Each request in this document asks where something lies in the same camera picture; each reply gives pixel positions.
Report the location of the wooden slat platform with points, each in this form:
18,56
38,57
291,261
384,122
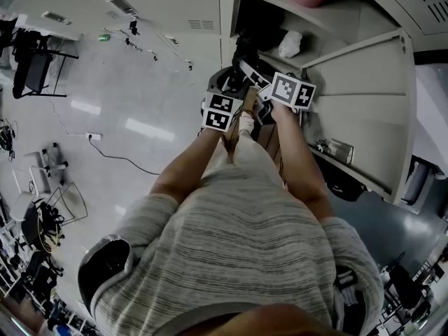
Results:
252,98

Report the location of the white cloth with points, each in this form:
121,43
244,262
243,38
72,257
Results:
290,44

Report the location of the white office chair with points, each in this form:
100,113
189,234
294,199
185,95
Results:
31,191

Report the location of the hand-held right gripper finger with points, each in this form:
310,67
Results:
255,76

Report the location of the grey printer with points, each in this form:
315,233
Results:
416,184

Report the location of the person's right shoe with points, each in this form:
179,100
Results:
246,124

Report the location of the black folding table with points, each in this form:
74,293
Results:
35,75

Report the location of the person's chin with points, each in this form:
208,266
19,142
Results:
266,322

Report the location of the person's beige trousers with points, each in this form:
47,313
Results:
248,163

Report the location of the person's left forearm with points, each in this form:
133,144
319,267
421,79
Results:
185,170

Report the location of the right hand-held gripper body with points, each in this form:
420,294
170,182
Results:
283,89

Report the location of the green drink can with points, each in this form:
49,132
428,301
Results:
104,38

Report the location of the white power strip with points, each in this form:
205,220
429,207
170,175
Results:
94,136

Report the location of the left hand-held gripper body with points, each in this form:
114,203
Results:
218,119

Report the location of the person's right forearm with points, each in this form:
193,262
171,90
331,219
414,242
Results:
304,166

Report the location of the black key bunch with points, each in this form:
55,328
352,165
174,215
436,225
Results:
133,26

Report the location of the locker door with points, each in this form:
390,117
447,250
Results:
367,82

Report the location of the black bin bag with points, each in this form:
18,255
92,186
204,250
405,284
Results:
344,187

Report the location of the person's grey striped shirt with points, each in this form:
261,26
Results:
238,250

